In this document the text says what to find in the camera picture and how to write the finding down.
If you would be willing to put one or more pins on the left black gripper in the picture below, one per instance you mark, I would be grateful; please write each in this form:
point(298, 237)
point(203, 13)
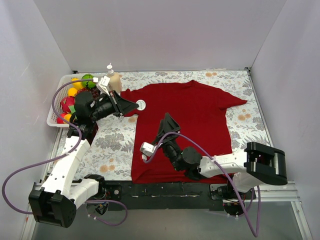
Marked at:
point(116, 104)

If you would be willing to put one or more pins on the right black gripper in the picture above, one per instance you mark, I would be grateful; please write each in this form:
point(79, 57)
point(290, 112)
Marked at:
point(164, 138)

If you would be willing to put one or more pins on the round patterned brooch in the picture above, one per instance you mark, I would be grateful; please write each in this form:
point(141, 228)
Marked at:
point(141, 105)

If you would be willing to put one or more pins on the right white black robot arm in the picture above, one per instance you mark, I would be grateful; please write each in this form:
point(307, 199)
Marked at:
point(257, 164)

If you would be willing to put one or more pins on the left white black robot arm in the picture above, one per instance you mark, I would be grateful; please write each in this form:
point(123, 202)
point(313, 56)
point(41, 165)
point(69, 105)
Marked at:
point(57, 201)

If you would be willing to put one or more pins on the cream lotion pump bottle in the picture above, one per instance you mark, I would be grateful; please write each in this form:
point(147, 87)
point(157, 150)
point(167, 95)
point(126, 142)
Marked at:
point(115, 83)

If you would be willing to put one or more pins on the purple toy grapes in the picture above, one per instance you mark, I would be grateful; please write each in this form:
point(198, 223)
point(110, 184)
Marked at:
point(94, 91)

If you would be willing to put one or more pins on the green toy apple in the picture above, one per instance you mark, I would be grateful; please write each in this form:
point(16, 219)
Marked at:
point(88, 81)

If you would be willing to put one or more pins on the floral tablecloth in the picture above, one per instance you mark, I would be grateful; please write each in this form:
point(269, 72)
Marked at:
point(112, 150)

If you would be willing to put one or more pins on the yellow toy mango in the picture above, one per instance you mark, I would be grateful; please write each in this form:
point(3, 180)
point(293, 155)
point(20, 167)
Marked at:
point(77, 84)

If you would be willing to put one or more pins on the orange toy fruit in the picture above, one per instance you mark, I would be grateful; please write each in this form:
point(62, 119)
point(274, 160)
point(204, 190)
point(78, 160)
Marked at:
point(72, 92)

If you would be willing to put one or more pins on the pink toy dragon fruit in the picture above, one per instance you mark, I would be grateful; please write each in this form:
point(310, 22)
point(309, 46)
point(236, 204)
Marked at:
point(67, 104)

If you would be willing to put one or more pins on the red yellow toy peach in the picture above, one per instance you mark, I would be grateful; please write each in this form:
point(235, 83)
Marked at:
point(64, 117)

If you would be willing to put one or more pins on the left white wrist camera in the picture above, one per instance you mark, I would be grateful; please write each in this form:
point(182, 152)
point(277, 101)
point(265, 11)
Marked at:
point(103, 85)

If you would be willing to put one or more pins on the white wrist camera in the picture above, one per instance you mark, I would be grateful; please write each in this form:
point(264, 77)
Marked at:
point(146, 150)
point(103, 85)

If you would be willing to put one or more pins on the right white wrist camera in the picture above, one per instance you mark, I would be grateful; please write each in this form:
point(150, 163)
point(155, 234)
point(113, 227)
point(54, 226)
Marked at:
point(146, 150)

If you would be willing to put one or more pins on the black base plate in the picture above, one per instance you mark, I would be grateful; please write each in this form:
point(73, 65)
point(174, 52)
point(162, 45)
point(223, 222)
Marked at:
point(160, 196)

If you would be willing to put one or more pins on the aluminium frame rail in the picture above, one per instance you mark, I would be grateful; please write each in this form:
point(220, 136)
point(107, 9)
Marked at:
point(280, 209)

